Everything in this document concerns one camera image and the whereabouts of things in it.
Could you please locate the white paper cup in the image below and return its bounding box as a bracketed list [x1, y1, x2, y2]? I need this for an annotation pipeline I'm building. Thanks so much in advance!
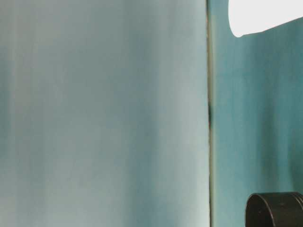
[227, 0, 303, 38]

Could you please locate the blue-green table cloth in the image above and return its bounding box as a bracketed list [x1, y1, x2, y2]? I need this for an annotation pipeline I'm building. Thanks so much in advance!
[208, 0, 303, 227]

